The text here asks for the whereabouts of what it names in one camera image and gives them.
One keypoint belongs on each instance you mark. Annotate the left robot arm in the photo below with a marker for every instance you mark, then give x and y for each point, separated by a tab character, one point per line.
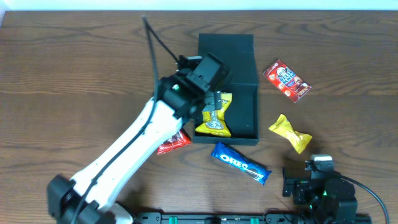
90	195

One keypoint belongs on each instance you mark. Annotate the red Hacks candy bag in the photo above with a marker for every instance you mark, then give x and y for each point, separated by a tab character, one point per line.
178	140

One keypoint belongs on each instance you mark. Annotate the blue Oreo cookie pack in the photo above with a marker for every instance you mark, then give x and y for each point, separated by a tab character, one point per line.
233	158

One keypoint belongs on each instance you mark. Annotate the dark green open box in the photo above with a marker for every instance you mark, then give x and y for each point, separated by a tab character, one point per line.
242	116

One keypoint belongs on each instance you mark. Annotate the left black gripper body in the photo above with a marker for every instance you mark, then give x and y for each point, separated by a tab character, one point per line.
212	101

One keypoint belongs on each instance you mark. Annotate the yellow wrapped snack packet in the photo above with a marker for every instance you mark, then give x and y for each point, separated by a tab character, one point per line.
283	128

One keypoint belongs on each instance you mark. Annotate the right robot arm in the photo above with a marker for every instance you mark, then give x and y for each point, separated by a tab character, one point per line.
329	198

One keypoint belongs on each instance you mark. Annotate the yellow Hacks candy bag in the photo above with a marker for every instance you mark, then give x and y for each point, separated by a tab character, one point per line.
213	120

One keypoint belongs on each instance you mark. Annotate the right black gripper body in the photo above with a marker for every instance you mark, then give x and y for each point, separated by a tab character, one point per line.
288	182

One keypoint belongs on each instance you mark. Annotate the red Hello Panda packet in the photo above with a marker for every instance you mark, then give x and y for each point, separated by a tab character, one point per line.
287	81

